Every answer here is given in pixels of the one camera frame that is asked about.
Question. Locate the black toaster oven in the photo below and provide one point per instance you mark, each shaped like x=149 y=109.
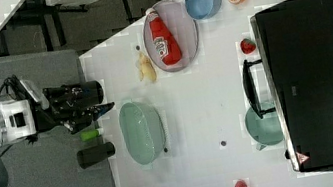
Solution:
x=295 y=43

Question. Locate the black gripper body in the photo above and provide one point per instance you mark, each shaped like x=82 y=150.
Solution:
x=70 y=106

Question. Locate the yellow peeled banana toy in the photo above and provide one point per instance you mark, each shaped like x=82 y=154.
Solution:
x=145 y=68

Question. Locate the green mug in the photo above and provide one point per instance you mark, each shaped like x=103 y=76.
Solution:
x=265 y=130

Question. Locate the black cylinder cup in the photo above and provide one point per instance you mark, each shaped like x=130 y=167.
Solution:
x=93 y=155

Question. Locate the red ketchup bottle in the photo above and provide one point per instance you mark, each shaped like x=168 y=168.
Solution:
x=164 y=42

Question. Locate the red strawberry toy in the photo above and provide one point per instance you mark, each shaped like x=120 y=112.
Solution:
x=247 y=46

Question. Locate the green plastic strainer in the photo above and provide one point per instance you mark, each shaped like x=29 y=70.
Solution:
x=142 y=131

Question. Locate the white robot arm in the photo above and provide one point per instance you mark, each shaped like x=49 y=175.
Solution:
x=17 y=122

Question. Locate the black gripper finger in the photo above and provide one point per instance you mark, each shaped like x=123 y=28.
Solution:
x=100 y=110

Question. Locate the blue bowl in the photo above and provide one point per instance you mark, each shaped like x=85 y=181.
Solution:
x=202 y=9

